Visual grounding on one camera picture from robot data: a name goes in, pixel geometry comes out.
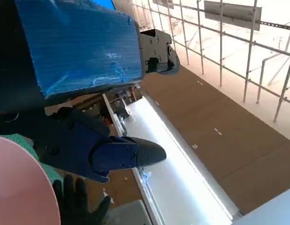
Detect white long board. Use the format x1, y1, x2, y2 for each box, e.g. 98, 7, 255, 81
102, 93, 243, 225

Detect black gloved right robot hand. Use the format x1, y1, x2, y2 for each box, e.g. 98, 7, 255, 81
52, 174, 112, 225

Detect bare left hand, blue tape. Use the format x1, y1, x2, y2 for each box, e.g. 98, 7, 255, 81
0, 0, 181, 183

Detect grey hanging panel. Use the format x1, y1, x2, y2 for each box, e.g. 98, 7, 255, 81
203, 0, 263, 31

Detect green cutting mat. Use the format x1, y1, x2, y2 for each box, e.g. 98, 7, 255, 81
0, 133, 65, 188

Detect pink bowl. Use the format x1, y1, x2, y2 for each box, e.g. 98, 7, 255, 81
0, 135, 61, 225

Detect white metal scaffold frame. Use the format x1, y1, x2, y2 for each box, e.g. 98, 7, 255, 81
133, 0, 290, 124

